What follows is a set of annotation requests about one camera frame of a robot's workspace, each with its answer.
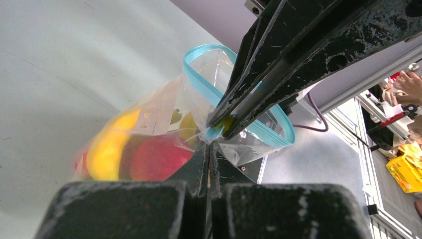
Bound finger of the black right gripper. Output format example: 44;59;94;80
208;0;340;127
224;0;422;139

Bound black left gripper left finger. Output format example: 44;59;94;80
35;143;210;239

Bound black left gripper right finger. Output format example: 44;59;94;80
209;142;371;239

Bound red round fruit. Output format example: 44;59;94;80
129;136;193;181

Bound clear zip bag blue zipper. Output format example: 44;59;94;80
73;44;296;181

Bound yellow banana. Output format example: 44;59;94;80
178;112;198;147

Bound yellow green fruit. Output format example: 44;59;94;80
86;109;140;181

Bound bystander hand in background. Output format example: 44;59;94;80
393;70;422;104

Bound yellow crate outside cell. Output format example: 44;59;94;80
386;154;422;194

